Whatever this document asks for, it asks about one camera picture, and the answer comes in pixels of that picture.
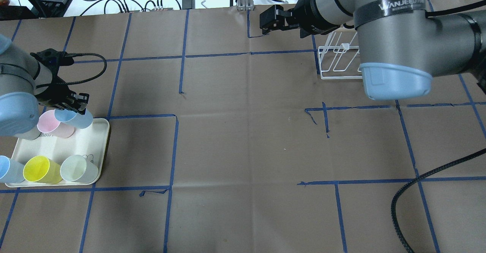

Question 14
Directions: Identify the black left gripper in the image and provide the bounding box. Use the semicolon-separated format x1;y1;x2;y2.
36;77;90;115

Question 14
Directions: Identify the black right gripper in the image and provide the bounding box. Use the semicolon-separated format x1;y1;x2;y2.
260;5;316;38

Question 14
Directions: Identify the light blue plastic cup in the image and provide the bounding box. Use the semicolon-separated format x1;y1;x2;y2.
54;109;94;129

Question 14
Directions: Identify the pale green white cup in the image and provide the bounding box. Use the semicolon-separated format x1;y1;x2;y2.
60;154;99;184

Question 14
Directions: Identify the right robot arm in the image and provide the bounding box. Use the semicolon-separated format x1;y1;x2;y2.
260;0;486;100

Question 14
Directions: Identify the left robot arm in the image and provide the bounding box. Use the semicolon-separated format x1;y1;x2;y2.
0;35;90;140

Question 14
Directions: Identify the pink plastic cup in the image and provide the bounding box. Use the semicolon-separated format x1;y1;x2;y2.
37;110;75;138

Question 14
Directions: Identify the grey plastic cup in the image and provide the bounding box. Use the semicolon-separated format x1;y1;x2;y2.
13;126;41;140

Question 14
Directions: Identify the yellow plastic cup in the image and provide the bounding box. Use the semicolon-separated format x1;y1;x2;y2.
23;155;63;184

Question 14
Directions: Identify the cream plastic tray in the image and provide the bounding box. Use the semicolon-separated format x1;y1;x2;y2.
12;118;110;186

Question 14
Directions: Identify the black power adapter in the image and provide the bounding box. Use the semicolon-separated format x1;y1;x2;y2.
181;0;196;9

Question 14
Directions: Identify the white wire cup rack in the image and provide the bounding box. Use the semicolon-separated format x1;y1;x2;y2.
317;28;362;80

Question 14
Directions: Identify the black braided cable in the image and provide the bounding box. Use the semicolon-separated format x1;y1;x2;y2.
391;148;486;253

